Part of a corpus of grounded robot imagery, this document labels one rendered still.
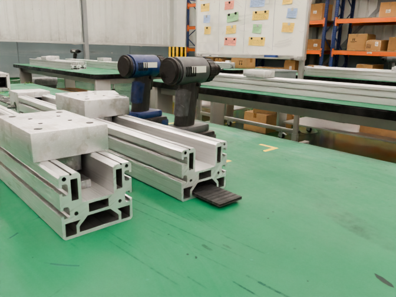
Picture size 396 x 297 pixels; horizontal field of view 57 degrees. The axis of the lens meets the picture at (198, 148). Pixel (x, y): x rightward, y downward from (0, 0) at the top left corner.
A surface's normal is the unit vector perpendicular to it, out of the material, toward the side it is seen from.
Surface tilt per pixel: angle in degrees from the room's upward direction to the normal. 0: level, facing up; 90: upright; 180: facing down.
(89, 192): 0
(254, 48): 90
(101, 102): 90
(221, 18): 90
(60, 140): 90
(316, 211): 0
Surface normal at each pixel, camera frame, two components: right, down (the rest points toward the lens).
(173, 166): -0.74, 0.16
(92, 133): 0.67, 0.21
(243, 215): 0.02, -0.96
